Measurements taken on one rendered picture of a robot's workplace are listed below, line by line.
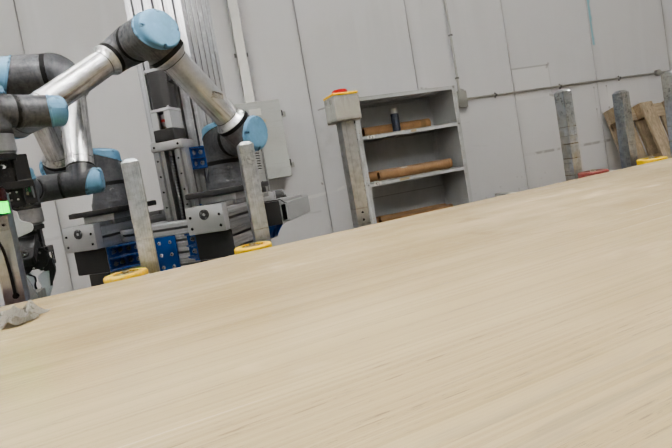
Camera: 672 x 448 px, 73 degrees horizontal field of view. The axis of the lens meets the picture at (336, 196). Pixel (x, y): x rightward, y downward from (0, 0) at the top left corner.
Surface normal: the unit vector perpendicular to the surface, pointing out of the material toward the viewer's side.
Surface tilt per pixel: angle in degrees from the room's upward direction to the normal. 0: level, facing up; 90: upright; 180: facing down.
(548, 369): 0
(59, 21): 90
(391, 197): 90
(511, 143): 90
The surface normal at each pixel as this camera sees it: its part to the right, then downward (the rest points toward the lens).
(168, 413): -0.17, -0.98
